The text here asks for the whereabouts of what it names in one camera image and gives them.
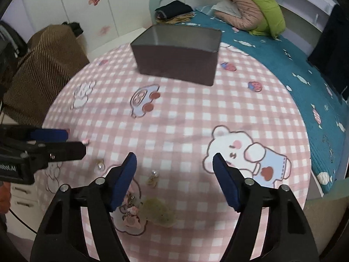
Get left human hand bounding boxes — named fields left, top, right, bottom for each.
left=0, top=182, right=11, bottom=214

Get pearl gold earring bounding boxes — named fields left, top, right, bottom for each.
left=147, top=170, right=159, bottom=188

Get green jade comb pendant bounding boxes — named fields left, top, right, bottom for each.
left=139, top=198, right=176, bottom=228

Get pink checkered cartoon tablecloth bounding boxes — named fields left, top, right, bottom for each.
left=36, top=44, right=311, bottom=261

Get brown dotted blanket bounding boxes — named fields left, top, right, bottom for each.
left=3, top=24, right=89, bottom=127

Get black bag on blanket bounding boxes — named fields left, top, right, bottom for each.
left=62, top=22, right=83, bottom=38

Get teal candy print bedspread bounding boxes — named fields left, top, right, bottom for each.
left=186, top=11, right=348, bottom=198

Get grey metal storage box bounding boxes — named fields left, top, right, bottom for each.
left=131, top=24, right=222, bottom=86

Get folded tan clothes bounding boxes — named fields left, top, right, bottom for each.
left=156, top=12, right=195, bottom=25

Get black hanging coat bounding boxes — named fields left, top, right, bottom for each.
left=308, top=4, right=348, bottom=100

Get folded black clothes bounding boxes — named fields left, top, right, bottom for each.
left=155, top=0, right=193, bottom=21

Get white pillow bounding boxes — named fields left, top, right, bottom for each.
left=212, top=0, right=241, bottom=18

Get pink flower charm keychain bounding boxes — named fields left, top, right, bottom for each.
left=120, top=188, right=141, bottom=229

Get black cable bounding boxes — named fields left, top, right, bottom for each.
left=9, top=209, right=37, bottom=235

